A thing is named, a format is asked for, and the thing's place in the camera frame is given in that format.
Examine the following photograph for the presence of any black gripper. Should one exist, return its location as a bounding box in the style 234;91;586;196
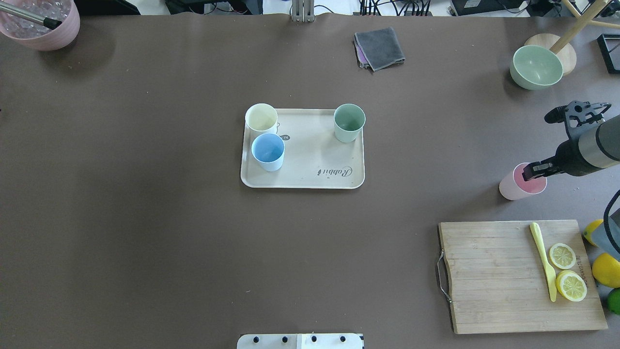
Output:
521;101;612;181

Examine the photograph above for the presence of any pink cup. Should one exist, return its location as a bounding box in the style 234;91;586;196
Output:
498;162;547;201

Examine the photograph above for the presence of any green cup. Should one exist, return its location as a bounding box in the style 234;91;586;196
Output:
334;104;366;143

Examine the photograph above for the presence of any blue cup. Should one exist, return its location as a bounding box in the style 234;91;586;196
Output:
251;133;285;172

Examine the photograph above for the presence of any cream cup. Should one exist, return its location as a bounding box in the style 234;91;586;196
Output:
245;103;278;138

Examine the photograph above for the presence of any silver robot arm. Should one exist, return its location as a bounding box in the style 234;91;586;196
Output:
522;101;620;181

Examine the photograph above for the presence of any mirror tray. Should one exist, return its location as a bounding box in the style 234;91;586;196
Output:
596;33;620;74

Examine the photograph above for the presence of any cream rabbit tray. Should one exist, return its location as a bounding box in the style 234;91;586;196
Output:
240;108;365;189

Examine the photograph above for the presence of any yellow plastic knife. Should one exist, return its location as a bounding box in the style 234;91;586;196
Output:
529;222;558;302

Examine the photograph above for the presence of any yellow lemon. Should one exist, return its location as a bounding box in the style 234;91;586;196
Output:
582;219;603;247
591;253;620;288

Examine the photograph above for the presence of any lemon slice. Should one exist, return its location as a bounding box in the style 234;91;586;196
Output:
556;270;588;302
548;243;576;270

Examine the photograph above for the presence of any green bowl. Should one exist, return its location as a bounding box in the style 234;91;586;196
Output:
510;46;564;91

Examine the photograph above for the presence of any wooden cutting board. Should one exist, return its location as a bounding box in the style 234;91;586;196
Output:
438;220;607;335

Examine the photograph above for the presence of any wooden cup tree stand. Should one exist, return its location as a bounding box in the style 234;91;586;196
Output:
525;0;620;76

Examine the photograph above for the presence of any green lime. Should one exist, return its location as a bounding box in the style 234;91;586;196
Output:
606;288;620;316

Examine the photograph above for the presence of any grey folded cloth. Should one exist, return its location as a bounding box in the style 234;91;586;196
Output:
354;27;405;72

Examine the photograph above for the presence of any pink folded cloth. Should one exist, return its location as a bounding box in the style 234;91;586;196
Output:
354;41;370;69

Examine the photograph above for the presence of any metal muddler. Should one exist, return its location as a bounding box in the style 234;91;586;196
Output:
0;1;62;30

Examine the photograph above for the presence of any pink bowl with ice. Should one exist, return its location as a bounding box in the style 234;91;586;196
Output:
0;0;80;51

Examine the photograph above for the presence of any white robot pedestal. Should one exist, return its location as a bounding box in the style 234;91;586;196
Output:
236;332;365;349

